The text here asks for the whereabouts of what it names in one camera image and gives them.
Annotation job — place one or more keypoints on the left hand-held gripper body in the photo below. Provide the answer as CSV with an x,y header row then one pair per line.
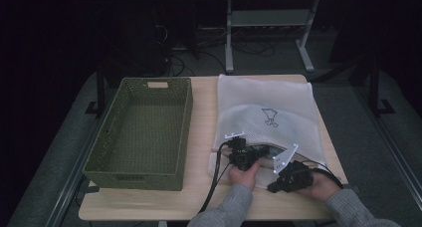
x,y
240,155

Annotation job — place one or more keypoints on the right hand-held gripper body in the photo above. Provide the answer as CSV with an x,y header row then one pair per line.
x,y
295,177

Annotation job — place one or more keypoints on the white mesh laundry bag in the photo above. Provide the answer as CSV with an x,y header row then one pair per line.
x,y
265,94

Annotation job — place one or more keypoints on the green woven basket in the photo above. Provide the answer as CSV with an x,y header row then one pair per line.
x,y
142,130

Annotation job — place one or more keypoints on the person's left hand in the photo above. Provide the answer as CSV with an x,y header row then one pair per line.
x,y
244,178

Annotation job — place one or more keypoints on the person's right hand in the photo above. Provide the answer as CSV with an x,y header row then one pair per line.
x,y
320,188

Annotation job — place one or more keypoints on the black metal stand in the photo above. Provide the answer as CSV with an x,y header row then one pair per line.
x,y
375,87
100,94

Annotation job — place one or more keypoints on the white metal desk frame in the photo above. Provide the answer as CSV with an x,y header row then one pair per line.
x,y
268,18

